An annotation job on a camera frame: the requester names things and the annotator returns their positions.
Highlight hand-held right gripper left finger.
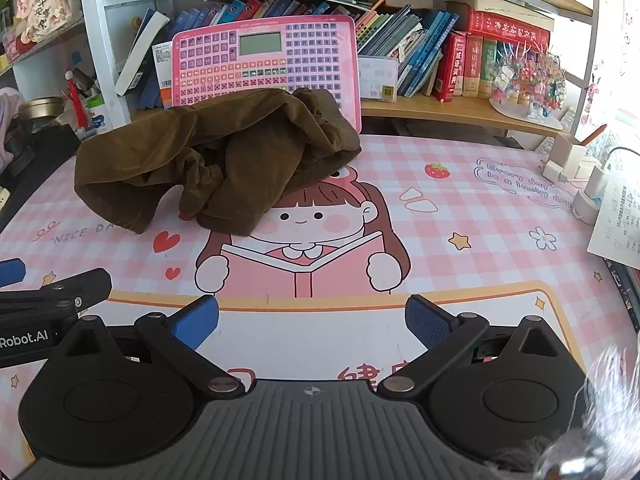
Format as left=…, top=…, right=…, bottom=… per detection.
left=50, top=295, right=246, bottom=400

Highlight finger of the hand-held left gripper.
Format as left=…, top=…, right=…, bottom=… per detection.
left=0, top=258, right=27, bottom=289
left=0, top=267, right=113, bottom=322

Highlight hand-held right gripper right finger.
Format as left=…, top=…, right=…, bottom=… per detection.
left=377, top=294, right=571, bottom=396

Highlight brown garment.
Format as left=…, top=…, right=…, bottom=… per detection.
left=74, top=87, right=363, bottom=237

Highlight pink printed desk mat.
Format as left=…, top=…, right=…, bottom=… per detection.
left=0, top=132, right=638, bottom=466

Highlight black bag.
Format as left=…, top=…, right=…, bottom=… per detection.
left=0, top=120, right=96, bottom=226

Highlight round metal tin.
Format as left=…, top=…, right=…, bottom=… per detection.
left=19, top=96, right=65, bottom=123

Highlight white canister with green lid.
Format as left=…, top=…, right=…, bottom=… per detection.
left=85, top=95, right=113, bottom=133

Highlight red tassel pen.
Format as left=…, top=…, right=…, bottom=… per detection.
left=62, top=71, right=93, bottom=133

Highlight white fluffy fur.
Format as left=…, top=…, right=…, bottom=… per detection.
left=575, top=345, right=640, bottom=480

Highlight white charger plug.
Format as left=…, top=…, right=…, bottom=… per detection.
left=539, top=156, right=568, bottom=186

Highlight white side shelf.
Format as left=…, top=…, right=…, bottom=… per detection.
left=0, top=15, right=101, bottom=106

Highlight white power adapter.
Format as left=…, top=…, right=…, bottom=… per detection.
left=570, top=165, right=613, bottom=225

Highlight dark patterned notebook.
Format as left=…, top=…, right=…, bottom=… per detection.
left=602, top=257, right=640, bottom=333

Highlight clear shiny bead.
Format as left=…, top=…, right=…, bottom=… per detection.
left=535, top=430, right=608, bottom=480

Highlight white paper sheet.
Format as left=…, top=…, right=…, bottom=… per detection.
left=587, top=172, right=640, bottom=271

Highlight white pen holder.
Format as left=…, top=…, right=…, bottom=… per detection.
left=550, top=132, right=603, bottom=181

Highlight white and orange box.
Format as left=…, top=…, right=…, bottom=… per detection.
left=151, top=41, right=174, bottom=109

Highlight orange pencil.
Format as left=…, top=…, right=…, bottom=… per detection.
left=580, top=124, right=608, bottom=147

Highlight white barcode box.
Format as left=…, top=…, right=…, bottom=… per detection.
left=357, top=55, right=399, bottom=101

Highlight red upright dictionary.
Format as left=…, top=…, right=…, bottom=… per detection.
left=432, top=30, right=468, bottom=102

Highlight red and cream dictionary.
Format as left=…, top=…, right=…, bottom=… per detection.
left=462, top=34, right=485, bottom=98

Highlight green spine dictionary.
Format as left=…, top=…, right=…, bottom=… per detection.
left=477, top=37, right=500, bottom=100

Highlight pink learning tablet toy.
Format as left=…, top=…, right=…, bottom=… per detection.
left=170, top=15, right=363, bottom=133

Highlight thick red book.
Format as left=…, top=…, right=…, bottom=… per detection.
left=465, top=7, right=552, bottom=48

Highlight flat beige book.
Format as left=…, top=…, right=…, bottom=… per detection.
left=372, top=0, right=435, bottom=11

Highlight row of blue purple books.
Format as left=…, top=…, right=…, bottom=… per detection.
left=137, top=0, right=373, bottom=111

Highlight thick beige book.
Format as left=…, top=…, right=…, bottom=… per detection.
left=446, top=0, right=556, bottom=21

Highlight wooden bookshelf with white frame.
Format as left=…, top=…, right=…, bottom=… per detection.
left=77, top=0, right=601, bottom=138

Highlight reindeer wall sticker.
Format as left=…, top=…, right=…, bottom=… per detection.
left=580, top=70, right=608, bottom=126

